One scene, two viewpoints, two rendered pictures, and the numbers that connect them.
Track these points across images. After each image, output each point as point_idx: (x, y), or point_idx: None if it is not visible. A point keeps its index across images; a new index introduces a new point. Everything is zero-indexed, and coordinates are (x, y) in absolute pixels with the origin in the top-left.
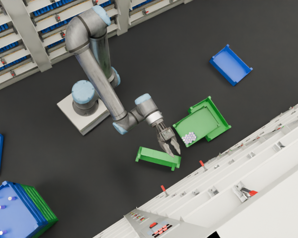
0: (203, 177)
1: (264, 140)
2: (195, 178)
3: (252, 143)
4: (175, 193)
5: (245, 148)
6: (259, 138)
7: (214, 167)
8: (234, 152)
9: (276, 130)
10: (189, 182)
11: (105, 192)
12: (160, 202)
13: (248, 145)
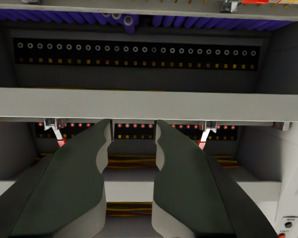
0: (126, 200)
1: (267, 210)
2: (135, 118)
3: (289, 177)
4: (55, 126)
5: None
6: (276, 212)
7: (203, 120)
8: (290, 121)
9: (281, 232)
10: (112, 118)
11: None
12: None
13: None
